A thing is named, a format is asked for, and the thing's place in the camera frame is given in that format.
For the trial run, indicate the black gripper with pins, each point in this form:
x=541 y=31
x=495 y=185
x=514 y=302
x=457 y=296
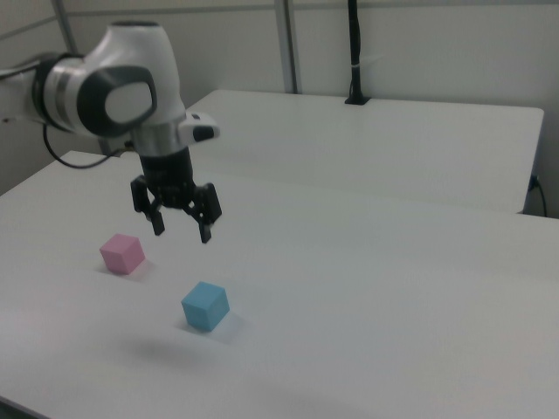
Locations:
x=168 y=174

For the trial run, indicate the blue cube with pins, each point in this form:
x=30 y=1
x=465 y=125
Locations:
x=203 y=312

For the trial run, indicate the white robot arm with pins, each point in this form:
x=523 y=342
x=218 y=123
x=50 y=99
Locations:
x=131 y=61

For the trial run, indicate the pink cube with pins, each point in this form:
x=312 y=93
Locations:
x=121 y=259

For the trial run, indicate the white rectangular table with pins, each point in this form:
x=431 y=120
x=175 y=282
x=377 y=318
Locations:
x=349 y=144

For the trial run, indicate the grey metal partition post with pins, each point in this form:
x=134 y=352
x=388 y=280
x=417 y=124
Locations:
x=289 y=43
x=65 y=26

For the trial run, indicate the black camera pole with base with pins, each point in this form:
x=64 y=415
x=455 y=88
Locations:
x=356 y=43

